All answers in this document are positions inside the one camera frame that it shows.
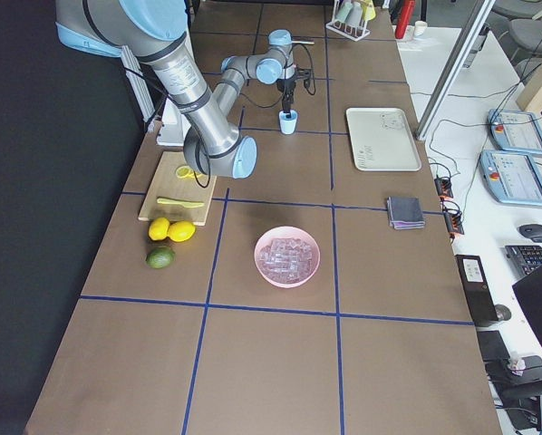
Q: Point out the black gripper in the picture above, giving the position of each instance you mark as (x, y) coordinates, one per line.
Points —
(286, 86)

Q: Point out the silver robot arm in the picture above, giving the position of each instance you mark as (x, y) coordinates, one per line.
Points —
(156, 32)

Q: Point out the light blue cup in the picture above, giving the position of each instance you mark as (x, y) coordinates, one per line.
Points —
(287, 121)

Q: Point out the grey cup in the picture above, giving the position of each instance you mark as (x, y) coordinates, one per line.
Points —
(355, 14)

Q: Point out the mint green cup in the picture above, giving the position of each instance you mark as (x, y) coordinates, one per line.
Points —
(342, 10)

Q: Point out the yellow cup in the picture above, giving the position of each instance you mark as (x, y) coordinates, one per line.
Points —
(368, 8)

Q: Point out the white paper cup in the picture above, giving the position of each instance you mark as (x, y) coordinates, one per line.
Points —
(419, 28)

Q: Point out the clear ice cubes pile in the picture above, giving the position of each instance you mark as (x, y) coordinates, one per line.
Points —
(287, 260)

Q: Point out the beige bear tray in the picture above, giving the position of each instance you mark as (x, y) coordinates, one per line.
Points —
(381, 140)

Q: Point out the lemon slices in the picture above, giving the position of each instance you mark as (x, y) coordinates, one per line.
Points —
(184, 172)

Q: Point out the yellow plastic knife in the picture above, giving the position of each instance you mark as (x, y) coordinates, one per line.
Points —
(180, 202)

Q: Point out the wooden cutting board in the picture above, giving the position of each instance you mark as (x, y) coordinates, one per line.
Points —
(165, 184)

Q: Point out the pink bowl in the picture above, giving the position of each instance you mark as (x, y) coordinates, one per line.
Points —
(284, 231)

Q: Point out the red bottle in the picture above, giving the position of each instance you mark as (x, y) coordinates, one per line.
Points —
(404, 18)

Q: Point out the folded grey cloth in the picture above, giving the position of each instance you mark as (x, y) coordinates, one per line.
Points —
(405, 213)

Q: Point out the yellow lemon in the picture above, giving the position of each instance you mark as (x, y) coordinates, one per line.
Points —
(158, 229)
(181, 231)

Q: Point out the orange black power strip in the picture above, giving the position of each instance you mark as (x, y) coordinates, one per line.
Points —
(450, 209)

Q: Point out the upper blue teach pendant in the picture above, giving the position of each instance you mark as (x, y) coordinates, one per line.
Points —
(516, 131)

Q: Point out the blue teach pendant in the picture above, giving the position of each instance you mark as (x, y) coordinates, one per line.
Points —
(512, 177)
(516, 131)

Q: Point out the lower blue teach pendant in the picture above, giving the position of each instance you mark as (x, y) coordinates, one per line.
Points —
(512, 177)

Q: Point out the black box with label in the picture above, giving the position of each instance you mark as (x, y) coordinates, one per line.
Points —
(476, 290)

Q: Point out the grey office chair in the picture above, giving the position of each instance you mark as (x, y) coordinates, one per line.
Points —
(527, 34)

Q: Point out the black computer mouse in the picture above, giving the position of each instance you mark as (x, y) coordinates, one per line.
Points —
(532, 232)

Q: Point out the black keyboard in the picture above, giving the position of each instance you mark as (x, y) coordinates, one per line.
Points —
(525, 258)

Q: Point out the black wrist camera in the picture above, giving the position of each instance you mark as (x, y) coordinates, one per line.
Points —
(305, 75)

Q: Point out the white wire cup rack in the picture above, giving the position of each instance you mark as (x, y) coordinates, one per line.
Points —
(355, 34)

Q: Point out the white mast base plate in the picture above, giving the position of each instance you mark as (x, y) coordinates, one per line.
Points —
(174, 126)

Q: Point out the aluminium frame post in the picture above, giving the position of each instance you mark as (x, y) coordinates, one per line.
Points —
(458, 55)

